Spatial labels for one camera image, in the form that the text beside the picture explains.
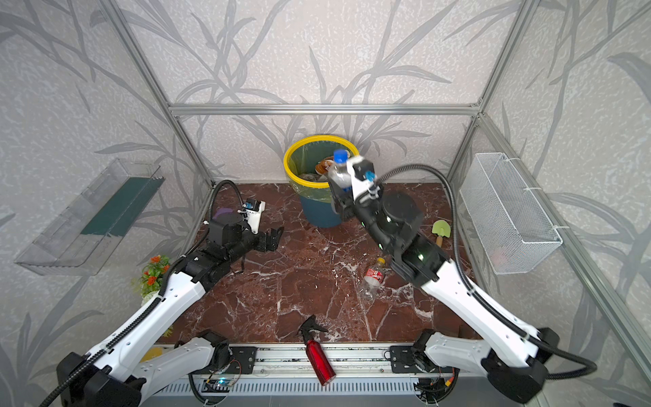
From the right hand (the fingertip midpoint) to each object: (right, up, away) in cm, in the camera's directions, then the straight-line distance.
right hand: (346, 168), depth 57 cm
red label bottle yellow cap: (+10, -35, +30) cm, 47 cm away
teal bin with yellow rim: (-11, -12, +29) cm, 33 cm away
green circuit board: (-38, -61, +15) cm, 73 cm away
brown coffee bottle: (-9, +6, +42) cm, 43 cm away
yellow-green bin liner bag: (-16, +8, +40) cm, 44 cm away
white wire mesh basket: (+41, -15, +4) cm, 44 cm away
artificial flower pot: (-58, -31, +16) cm, 68 cm away
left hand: (-22, -12, +19) cm, 32 cm away
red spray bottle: (-7, -54, +13) cm, 56 cm away
